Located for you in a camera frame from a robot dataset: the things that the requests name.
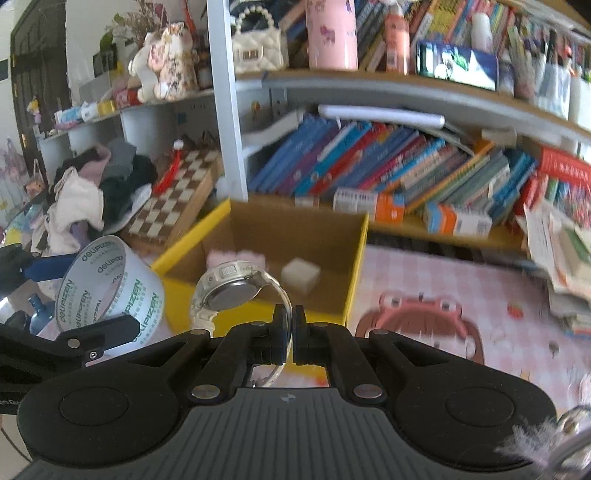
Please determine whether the white rectangular eraser block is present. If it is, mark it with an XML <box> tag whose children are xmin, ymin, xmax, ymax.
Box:
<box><xmin>280</xmin><ymin>258</ymin><xmax>321</xmax><ymax>295</ymax></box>

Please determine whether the white tape roll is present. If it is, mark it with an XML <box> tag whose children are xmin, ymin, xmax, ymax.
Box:
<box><xmin>54</xmin><ymin>235</ymin><xmax>165</xmax><ymax>355</ymax></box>

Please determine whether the cream wrist watch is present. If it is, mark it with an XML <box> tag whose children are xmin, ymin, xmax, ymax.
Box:
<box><xmin>189</xmin><ymin>261</ymin><xmax>294</xmax><ymax>387</ymax></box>

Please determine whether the pink plush toy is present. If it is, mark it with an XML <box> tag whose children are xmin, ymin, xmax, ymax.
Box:
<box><xmin>206</xmin><ymin>249</ymin><xmax>266</xmax><ymax>270</ymax></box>

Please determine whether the blue water jug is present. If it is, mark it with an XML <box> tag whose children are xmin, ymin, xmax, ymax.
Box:
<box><xmin>28</xmin><ymin>294</ymin><xmax>55</xmax><ymax>335</ymax></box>

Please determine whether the yellow cardboard box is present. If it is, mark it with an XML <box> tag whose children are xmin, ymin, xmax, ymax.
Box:
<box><xmin>152</xmin><ymin>200</ymin><xmax>369</xmax><ymax>334</ymax></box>

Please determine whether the pile of clothes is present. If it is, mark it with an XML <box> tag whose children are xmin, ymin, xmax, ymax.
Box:
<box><xmin>31</xmin><ymin>138</ymin><xmax>158</xmax><ymax>256</ymax></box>

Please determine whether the red tassel ornament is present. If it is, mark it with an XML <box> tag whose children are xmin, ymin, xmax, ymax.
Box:
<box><xmin>152</xmin><ymin>139</ymin><xmax>184</xmax><ymax>196</ymax></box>

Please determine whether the wooden chess board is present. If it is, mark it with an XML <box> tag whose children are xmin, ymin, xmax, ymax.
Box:
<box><xmin>121</xmin><ymin>150</ymin><xmax>222</xmax><ymax>253</ymax></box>

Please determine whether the row of books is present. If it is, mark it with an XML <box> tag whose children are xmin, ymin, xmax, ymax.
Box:
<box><xmin>247</xmin><ymin>112</ymin><xmax>539</xmax><ymax>222</ymax></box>

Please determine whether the orange white medicine box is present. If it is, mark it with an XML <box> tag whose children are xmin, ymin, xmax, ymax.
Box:
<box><xmin>423</xmin><ymin>203</ymin><xmax>493</xmax><ymax>238</ymax></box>

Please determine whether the pink cartoon table mat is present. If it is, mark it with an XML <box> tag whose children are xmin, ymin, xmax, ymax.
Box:
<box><xmin>276</xmin><ymin>244</ymin><xmax>591</xmax><ymax>416</ymax></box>

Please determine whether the white lucky cat figure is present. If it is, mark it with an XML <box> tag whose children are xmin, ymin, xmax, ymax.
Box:
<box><xmin>129</xmin><ymin>22</ymin><xmax>199</xmax><ymax>104</ymax></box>

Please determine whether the white shelf unit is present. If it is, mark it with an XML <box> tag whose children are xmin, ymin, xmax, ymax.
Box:
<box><xmin>36</xmin><ymin>0</ymin><xmax>591</xmax><ymax>209</ymax></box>

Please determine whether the stack of papers and books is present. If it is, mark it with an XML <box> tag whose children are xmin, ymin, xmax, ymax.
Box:
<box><xmin>522</xmin><ymin>200</ymin><xmax>590</xmax><ymax>338</ymax></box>

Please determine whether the white quilted handbag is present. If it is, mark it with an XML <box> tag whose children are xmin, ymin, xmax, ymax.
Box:
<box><xmin>231</xmin><ymin>6</ymin><xmax>290</xmax><ymax>75</ymax></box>

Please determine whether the pink cup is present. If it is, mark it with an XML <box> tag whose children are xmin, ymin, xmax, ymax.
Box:
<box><xmin>305</xmin><ymin>0</ymin><xmax>358</xmax><ymax>71</ymax></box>

